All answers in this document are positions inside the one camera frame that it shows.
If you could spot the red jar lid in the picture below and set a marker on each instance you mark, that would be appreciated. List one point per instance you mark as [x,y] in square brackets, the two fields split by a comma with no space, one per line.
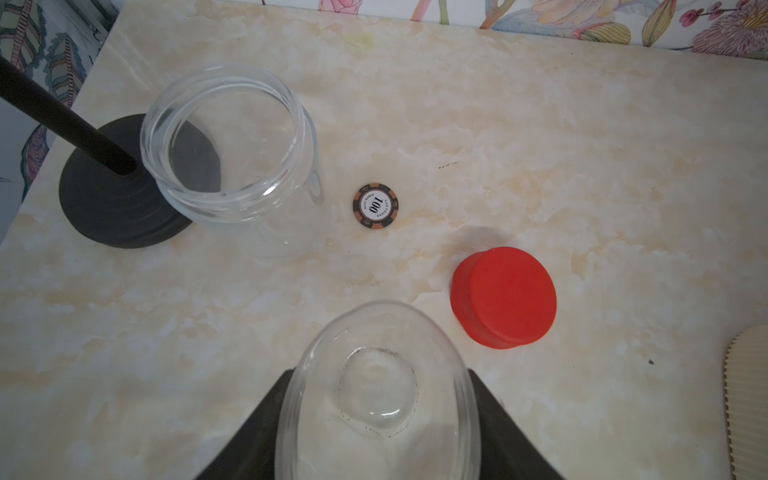
[503,298]

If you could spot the beige lid tea jar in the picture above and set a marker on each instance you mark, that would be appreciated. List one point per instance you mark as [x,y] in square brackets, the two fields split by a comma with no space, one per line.
[232,148]

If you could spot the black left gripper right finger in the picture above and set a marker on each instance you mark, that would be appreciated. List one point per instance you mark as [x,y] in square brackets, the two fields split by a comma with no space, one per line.
[506,453]

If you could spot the black round-base stand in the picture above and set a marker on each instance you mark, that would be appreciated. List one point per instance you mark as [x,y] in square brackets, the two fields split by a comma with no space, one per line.
[105,191]

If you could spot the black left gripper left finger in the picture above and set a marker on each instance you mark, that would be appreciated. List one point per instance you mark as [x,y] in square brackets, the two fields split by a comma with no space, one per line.
[250,454]

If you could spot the black poker chip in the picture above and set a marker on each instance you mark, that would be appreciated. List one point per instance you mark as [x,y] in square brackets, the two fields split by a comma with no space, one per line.
[375,205]

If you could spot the red lid tea jar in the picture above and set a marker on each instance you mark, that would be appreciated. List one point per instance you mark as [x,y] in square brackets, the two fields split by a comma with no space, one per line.
[380,393]

